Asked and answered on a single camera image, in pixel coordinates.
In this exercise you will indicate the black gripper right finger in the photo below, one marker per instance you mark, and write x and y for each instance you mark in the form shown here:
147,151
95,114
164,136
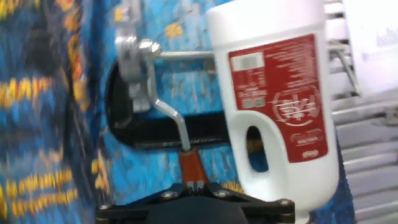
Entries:
255,207

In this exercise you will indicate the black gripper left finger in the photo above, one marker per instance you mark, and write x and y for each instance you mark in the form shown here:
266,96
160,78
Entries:
146,205

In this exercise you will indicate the black C-clamp silver screw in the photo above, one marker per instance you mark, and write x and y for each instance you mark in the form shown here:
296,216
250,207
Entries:
149,130

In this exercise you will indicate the white bottle red label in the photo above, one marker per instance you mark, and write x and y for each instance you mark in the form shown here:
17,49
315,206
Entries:
280,93

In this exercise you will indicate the blue starry painting cloth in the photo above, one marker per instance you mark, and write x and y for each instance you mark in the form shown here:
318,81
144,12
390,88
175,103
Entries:
46,124

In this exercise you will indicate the printed paper sheet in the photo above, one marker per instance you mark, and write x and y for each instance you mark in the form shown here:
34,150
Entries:
373,40

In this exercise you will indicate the silver lever bracket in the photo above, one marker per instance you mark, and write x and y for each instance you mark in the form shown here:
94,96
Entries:
130,62

